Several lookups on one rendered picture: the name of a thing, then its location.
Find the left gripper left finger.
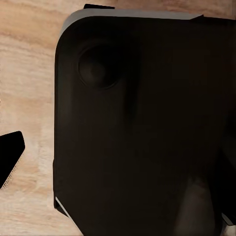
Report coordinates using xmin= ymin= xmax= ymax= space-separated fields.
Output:
xmin=0 ymin=131 xmax=25 ymax=188

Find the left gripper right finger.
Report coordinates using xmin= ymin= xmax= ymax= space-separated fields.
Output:
xmin=221 ymin=131 xmax=236 ymax=170

